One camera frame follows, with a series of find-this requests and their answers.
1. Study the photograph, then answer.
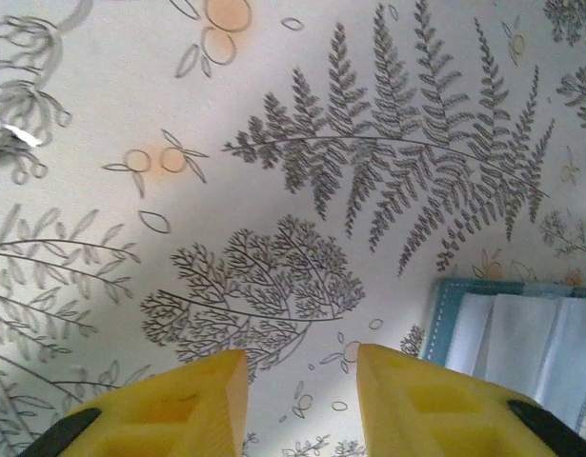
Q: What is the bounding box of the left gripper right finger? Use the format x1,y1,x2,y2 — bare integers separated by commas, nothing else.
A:
356,343,586,457

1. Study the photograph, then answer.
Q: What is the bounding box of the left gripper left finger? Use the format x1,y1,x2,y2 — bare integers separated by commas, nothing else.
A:
23,348,251,457

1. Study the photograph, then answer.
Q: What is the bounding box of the small white paper scrap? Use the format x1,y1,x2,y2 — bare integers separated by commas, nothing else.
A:
3,124,42,148

